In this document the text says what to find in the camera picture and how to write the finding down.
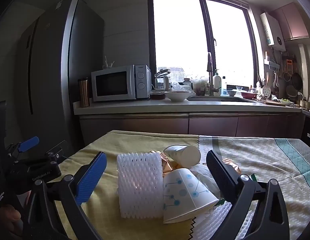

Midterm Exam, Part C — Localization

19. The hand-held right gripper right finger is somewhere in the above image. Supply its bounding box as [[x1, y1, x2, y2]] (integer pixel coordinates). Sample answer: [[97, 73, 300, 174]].
[[206, 149, 291, 240]]

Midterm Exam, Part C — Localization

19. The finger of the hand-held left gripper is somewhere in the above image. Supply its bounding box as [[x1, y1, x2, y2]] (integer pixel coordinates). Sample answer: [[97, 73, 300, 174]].
[[6, 136, 40, 161], [44, 140, 69, 164]]

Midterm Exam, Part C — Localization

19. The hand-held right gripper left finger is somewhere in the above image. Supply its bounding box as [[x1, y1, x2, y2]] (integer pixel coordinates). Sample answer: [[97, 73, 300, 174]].
[[22, 151, 107, 240]]

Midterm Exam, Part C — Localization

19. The golden snack wrapper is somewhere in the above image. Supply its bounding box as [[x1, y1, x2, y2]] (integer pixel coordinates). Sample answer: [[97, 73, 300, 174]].
[[148, 150, 181, 173], [221, 157, 243, 175]]

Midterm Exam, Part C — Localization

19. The white paper cup blue print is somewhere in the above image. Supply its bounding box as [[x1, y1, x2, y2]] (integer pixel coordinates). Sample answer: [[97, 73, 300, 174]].
[[163, 168, 219, 224], [163, 144, 201, 167]]

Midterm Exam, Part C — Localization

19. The white foam net sleeve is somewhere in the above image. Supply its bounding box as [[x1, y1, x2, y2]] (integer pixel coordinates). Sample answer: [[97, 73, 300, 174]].
[[117, 152, 164, 219], [195, 201, 255, 240]]

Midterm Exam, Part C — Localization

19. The person's left hand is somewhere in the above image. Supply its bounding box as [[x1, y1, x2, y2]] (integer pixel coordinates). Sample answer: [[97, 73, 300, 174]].
[[0, 203, 22, 233]]

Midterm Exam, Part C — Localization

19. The yellow patterned tablecloth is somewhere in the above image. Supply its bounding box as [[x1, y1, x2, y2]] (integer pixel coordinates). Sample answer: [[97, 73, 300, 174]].
[[55, 130, 310, 240]]

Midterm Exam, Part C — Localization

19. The copper thermos tumbler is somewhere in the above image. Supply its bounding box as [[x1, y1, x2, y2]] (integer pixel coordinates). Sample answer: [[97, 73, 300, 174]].
[[78, 78, 90, 108]]

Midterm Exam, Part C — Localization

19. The kitchen sink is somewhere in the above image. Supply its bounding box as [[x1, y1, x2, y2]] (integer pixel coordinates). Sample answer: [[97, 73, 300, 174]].
[[187, 95, 255, 103]]

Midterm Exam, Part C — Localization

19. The brown kitchen counter cabinet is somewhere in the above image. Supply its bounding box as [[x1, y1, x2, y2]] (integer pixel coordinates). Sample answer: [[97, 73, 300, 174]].
[[74, 97, 303, 139]]

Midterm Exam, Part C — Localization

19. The grey refrigerator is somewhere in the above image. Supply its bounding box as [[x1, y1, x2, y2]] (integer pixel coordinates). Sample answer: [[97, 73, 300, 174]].
[[0, 0, 105, 153]]

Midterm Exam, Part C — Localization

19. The white ceramic bowl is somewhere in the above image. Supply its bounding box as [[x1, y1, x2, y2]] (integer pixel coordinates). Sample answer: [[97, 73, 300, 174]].
[[165, 91, 191, 102]]

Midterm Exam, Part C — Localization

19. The wooden cutting board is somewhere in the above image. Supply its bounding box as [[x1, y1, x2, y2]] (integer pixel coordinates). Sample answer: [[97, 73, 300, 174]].
[[257, 99, 286, 106]]

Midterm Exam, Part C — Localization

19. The clear food container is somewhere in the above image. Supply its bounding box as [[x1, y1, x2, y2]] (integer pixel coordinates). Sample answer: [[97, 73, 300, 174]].
[[191, 78, 208, 96]]

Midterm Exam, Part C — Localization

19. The white microwave oven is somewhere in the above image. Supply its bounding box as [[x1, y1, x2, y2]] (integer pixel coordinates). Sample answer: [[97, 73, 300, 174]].
[[91, 64, 152, 102]]

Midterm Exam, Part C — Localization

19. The white soap pump bottle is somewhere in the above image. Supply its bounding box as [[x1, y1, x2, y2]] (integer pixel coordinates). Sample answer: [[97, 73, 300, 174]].
[[213, 69, 222, 95]]

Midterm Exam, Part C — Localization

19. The clear plastic bag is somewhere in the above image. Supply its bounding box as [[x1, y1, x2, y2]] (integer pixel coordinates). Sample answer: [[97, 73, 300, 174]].
[[171, 81, 193, 93]]

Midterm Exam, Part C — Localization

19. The metal kitchen faucet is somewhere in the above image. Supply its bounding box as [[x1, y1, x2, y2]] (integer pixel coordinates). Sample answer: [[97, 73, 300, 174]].
[[207, 52, 220, 96]]

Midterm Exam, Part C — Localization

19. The dark red bowl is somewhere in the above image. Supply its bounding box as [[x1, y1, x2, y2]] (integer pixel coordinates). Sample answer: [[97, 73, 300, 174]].
[[149, 91, 166, 100]]

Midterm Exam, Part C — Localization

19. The black oven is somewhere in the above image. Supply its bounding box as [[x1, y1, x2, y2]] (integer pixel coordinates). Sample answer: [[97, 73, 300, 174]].
[[301, 109, 310, 153]]

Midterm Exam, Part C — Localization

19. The small white ornament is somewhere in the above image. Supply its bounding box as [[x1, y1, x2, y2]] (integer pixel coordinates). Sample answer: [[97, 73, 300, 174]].
[[102, 56, 116, 69]]

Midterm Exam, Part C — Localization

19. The glass jug with lid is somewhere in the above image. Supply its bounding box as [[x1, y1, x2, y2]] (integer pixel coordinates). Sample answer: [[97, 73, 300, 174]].
[[154, 69, 171, 92]]

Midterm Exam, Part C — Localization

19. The black frying pan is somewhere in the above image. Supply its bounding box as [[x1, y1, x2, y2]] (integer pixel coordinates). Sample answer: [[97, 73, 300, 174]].
[[291, 72, 303, 89]]

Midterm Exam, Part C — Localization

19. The kitchen window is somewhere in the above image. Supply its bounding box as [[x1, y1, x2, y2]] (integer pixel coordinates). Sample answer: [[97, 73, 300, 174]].
[[147, 0, 261, 93]]

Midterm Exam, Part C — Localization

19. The white water heater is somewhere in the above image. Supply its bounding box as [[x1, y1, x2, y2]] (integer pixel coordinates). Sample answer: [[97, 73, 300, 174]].
[[260, 12, 286, 52]]

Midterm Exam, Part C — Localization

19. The brown wall cabinet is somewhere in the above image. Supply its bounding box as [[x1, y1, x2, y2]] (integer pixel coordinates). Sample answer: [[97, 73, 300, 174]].
[[272, 2, 309, 42]]

